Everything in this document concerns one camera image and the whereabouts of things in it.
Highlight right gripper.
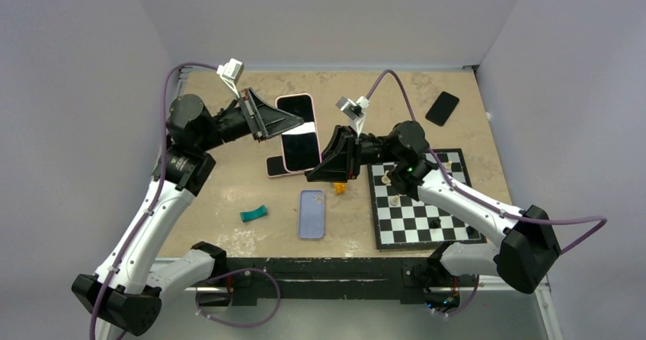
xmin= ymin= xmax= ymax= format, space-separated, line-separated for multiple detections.
xmin=305 ymin=126 xmax=402 ymax=184

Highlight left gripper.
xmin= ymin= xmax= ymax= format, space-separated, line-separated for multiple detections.
xmin=197 ymin=87 xmax=303 ymax=152

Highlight lilac phone case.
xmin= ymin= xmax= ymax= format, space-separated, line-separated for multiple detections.
xmin=297 ymin=190 xmax=325 ymax=239

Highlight black phone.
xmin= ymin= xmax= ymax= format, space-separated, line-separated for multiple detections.
xmin=425 ymin=91 xmax=460 ymax=127

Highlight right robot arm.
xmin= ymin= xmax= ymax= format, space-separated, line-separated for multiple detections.
xmin=305 ymin=120 xmax=561 ymax=293

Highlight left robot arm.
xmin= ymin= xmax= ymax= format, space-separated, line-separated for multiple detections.
xmin=72 ymin=88 xmax=303 ymax=339

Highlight blue and orange block toy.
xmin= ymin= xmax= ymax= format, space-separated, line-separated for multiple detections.
xmin=333 ymin=182 xmax=347 ymax=194

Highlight white chess piece left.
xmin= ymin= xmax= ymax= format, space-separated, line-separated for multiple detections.
xmin=382 ymin=170 xmax=391 ymax=185

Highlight chessboard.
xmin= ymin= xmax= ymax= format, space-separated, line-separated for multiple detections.
xmin=367 ymin=162 xmax=487 ymax=250

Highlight teal curved piece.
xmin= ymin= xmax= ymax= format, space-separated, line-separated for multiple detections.
xmin=240 ymin=205 xmax=268 ymax=223

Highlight black chess piece lower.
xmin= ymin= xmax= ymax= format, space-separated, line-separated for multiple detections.
xmin=428 ymin=217 xmax=441 ymax=229

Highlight black chess piece corner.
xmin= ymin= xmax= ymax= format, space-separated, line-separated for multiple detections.
xmin=466 ymin=226 xmax=479 ymax=237

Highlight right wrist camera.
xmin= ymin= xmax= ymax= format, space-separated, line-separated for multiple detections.
xmin=336 ymin=96 xmax=369 ymax=135

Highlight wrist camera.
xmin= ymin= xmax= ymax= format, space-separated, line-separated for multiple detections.
xmin=336 ymin=96 xmax=369 ymax=135
xmin=216 ymin=58 xmax=245 ymax=99

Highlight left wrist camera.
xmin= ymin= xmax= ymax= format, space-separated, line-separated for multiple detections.
xmin=216 ymin=58 xmax=245 ymax=99

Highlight black base frame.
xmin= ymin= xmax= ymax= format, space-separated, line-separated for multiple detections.
xmin=201 ymin=257 xmax=476 ymax=306

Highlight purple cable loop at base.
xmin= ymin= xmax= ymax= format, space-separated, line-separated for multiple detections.
xmin=195 ymin=268 xmax=282 ymax=329

